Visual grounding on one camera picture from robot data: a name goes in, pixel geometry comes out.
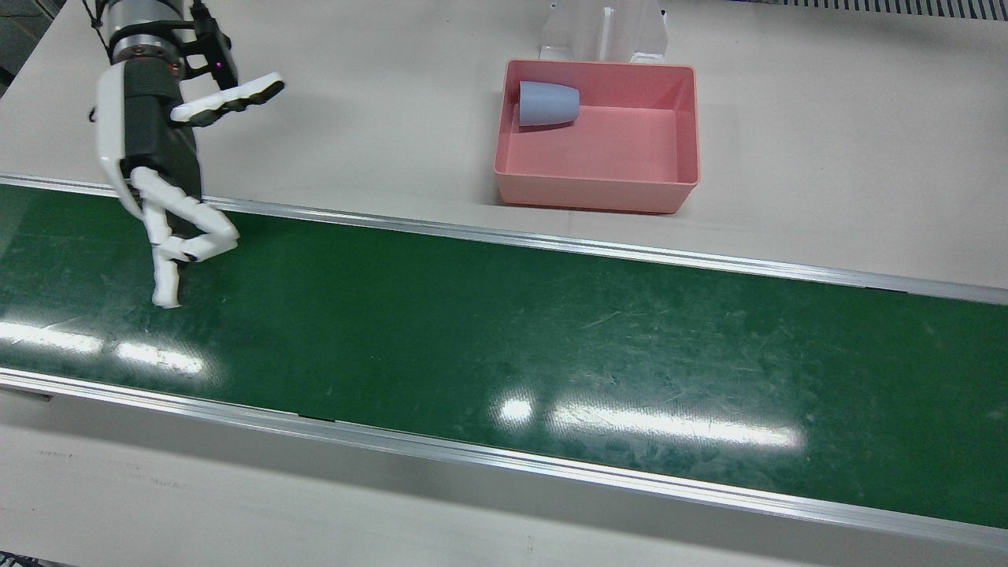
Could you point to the white pillar stand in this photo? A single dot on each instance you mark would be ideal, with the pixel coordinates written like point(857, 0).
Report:
point(602, 31)

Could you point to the grey slotted grille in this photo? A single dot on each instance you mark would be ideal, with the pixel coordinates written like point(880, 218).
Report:
point(906, 6)

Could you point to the pink plastic box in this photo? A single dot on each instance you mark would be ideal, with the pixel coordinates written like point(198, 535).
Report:
point(606, 157)

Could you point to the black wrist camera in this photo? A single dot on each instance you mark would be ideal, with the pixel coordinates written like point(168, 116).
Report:
point(216, 51)

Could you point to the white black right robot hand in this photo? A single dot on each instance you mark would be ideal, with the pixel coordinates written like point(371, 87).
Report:
point(153, 126)

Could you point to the blue plastic cup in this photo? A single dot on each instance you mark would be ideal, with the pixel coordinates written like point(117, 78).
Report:
point(547, 104)

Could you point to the green conveyor belt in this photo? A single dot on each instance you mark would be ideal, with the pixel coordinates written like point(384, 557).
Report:
point(472, 339)

